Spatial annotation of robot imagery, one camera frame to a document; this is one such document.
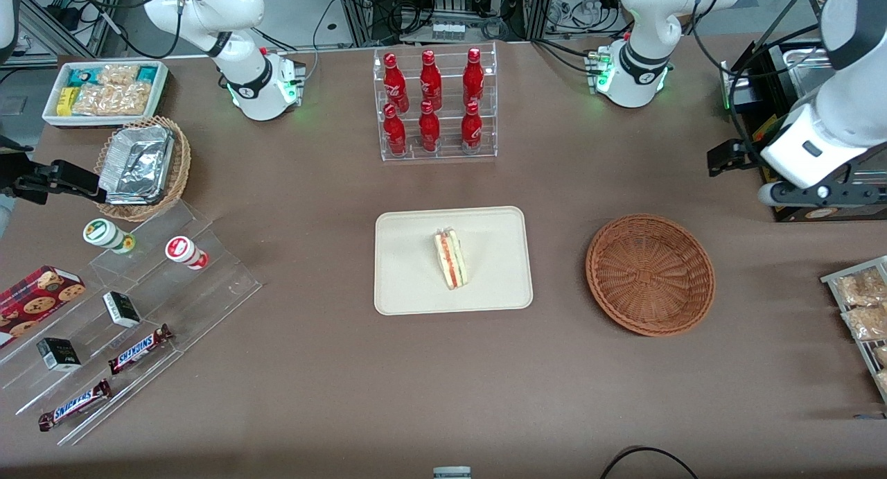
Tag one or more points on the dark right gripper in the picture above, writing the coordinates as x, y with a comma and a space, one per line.
15, 176

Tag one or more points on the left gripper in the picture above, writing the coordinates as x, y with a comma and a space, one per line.
748, 153

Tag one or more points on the triangular sandwich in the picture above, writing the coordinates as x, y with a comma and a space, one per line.
452, 260

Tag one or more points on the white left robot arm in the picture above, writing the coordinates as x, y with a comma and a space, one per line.
852, 84

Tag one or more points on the light tan wicker basket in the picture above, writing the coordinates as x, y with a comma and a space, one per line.
181, 167

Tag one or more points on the brown wicker basket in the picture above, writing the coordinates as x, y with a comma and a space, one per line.
651, 274

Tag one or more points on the beige plastic tray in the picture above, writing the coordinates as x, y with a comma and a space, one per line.
409, 264

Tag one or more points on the green lid cup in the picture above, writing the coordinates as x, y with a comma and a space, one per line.
104, 233

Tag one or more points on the white rectangular snack bin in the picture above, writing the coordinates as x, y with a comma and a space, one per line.
52, 118

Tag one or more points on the silver foil packets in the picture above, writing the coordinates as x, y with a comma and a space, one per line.
138, 163

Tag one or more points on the yellow snack packet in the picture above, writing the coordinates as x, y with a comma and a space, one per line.
66, 101

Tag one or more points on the clear bag of crackers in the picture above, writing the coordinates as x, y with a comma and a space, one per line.
118, 75
93, 101
132, 99

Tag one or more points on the teal snack packet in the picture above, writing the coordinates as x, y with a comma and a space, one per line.
147, 73
83, 75

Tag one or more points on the red lid cup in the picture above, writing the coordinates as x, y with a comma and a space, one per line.
181, 250

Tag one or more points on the red plaid cookie box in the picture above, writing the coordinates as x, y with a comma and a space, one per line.
34, 302

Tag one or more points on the small black carton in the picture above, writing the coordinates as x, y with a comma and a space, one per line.
121, 309
59, 354

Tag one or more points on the clear acrylic tiered stand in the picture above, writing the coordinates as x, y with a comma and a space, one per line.
208, 292

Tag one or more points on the brown Snickers bar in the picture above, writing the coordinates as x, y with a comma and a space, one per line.
138, 349
75, 405

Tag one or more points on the clear bag brown snacks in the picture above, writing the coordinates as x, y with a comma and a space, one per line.
881, 354
866, 323
863, 288
883, 380

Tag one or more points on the red aluminium cola bottle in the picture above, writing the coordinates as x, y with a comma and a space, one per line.
395, 132
473, 77
429, 129
471, 127
430, 80
395, 84

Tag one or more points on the clear acrylic bottle rack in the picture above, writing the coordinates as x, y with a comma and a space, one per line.
450, 157

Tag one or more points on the grey power strip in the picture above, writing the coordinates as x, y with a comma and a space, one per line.
448, 31

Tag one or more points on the small grey device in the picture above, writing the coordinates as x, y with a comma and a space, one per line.
452, 473

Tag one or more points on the aluminium frame rack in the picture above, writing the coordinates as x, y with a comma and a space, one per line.
83, 21
360, 14

